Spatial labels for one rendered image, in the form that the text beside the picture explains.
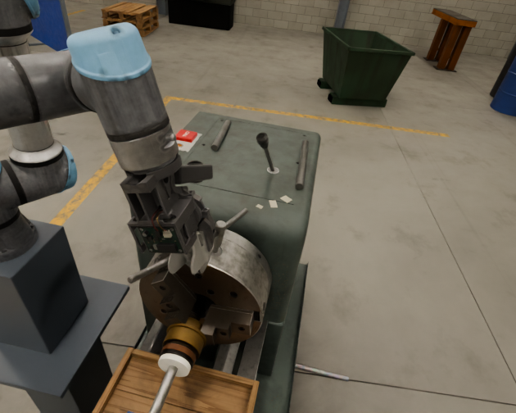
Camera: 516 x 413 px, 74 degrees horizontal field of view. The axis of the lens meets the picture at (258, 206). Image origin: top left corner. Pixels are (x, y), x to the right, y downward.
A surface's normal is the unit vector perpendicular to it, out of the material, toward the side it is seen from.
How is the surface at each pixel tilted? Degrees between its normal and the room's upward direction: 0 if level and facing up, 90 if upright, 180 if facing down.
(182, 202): 16
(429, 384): 0
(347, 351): 0
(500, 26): 90
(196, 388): 0
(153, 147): 77
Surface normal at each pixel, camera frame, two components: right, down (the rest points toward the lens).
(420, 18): -0.10, 0.60
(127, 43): 0.80, 0.16
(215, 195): 0.10, -0.79
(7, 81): 0.63, -0.07
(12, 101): 0.72, 0.39
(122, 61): 0.54, 0.34
